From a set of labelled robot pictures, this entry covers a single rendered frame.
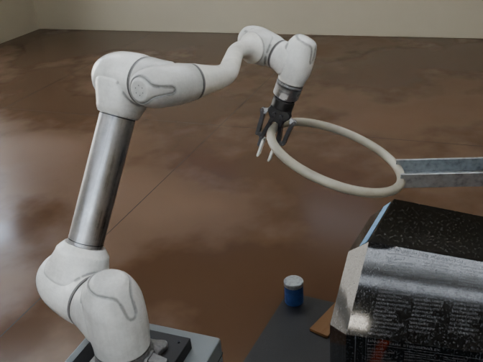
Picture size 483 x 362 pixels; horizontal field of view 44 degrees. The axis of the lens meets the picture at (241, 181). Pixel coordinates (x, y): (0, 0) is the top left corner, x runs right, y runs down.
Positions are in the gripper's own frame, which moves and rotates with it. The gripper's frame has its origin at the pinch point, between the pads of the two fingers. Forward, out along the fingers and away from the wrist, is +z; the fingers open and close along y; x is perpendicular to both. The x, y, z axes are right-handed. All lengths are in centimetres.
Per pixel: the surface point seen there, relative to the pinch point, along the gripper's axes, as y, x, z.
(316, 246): 25, 123, 101
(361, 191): 35.7, -21.0, -9.8
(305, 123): 7.3, 14.5, -9.1
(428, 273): 67, -4, 16
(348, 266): 43, 2, 30
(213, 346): 16, -59, 37
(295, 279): 24, 68, 92
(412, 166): 48, 12, -11
